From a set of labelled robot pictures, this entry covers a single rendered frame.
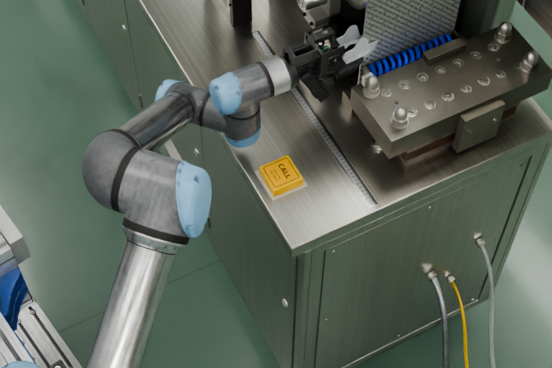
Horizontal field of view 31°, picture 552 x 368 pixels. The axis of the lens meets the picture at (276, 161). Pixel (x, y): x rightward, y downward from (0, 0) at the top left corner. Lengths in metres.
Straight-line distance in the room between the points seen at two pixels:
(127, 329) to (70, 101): 1.83
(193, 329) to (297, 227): 0.96
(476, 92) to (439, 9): 0.19
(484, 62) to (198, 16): 0.68
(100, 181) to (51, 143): 1.66
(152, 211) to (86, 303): 1.38
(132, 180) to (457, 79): 0.78
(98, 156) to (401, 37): 0.74
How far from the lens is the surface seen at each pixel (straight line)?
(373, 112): 2.02
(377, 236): 2.15
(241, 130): 1.99
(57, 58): 3.55
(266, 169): 2.06
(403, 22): 2.07
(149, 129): 1.83
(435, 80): 2.09
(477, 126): 2.10
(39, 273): 3.06
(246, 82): 1.91
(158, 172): 1.64
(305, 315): 2.28
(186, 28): 2.35
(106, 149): 1.69
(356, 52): 2.01
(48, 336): 2.72
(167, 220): 1.63
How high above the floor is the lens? 2.61
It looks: 55 degrees down
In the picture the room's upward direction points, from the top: straight up
